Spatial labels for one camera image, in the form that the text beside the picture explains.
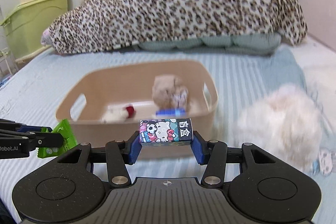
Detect green snack packet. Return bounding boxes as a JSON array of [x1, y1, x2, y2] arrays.
[[37, 119, 77, 159]]

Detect cartoon print blind box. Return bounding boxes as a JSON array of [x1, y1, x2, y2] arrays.
[[139, 118, 194, 146]]

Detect blue tissue pack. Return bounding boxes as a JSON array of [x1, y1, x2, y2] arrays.
[[155, 108, 186, 117]]

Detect beige cloth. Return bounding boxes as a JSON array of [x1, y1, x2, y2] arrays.
[[152, 75, 189, 110]]

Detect white fluffy plush toy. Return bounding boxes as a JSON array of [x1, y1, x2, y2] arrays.
[[234, 84, 322, 172]]

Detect beige plastic storage basket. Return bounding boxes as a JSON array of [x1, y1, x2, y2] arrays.
[[56, 60, 219, 147]]

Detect green plastic storage bin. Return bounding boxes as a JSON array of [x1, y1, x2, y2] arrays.
[[1, 0, 68, 61]]

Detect teal quilted folded blanket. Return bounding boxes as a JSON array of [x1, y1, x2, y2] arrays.
[[134, 32, 281, 56]]

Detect white pillow with bunny print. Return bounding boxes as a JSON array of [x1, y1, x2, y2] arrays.
[[291, 37, 335, 176]]

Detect leopard print blanket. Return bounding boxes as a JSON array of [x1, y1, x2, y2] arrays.
[[41, 0, 307, 55]]

